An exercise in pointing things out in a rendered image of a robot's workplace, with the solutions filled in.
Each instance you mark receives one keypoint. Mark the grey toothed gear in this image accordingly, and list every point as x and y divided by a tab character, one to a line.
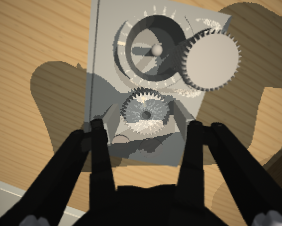
146	122

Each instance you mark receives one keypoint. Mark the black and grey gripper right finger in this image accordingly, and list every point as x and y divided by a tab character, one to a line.
256	194

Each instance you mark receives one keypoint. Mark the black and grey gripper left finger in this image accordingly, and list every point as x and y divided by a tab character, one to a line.
45	201

